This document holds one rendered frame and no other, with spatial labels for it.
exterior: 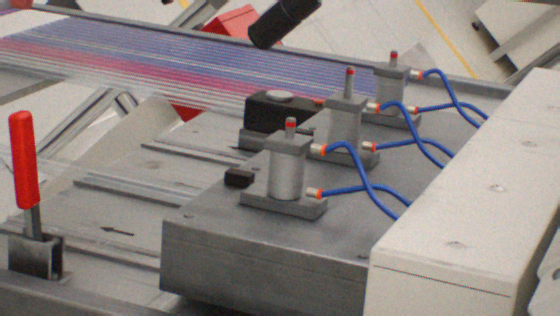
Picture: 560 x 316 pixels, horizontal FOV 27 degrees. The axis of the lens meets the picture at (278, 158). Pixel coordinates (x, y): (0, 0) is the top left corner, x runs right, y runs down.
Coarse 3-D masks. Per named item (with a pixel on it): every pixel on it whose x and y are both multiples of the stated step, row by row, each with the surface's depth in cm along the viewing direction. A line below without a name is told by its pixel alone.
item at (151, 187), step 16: (0, 144) 94; (0, 160) 93; (48, 160) 91; (64, 160) 92; (64, 176) 91; (80, 176) 90; (96, 176) 90; (112, 176) 89; (128, 176) 89; (144, 176) 90; (144, 192) 89; (160, 192) 88; (176, 192) 87; (192, 192) 87
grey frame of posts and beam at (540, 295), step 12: (552, 252) 58; (552, 264) 57; (540, 276) 57; (552, 276) 54; (540, 288) 55; (552, 288) 53; (540, 300) 53; (552, 300) 53; (528, 312) 54; (540, 312) 53; (552, 312) 53
